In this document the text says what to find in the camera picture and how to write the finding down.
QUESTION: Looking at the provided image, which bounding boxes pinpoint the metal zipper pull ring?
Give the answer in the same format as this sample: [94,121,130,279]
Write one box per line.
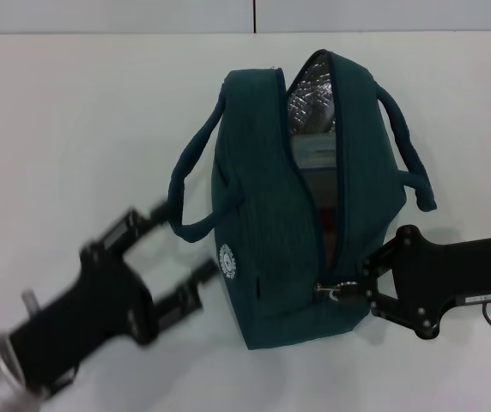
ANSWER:
[316,280,358,304]

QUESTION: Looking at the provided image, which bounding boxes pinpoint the clear blue-rimmed food container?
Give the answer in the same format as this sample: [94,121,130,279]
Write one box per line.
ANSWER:
[290,132,343,203]

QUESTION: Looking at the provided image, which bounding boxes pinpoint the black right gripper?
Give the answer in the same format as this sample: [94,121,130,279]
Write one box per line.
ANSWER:
[338,225,491,342]

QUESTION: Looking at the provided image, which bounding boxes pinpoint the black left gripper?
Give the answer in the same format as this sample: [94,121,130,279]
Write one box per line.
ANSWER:
[6,197,221,395]

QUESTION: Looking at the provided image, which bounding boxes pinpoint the dark teal lunch bag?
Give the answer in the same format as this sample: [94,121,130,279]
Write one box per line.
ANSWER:
[167,49,439,352]

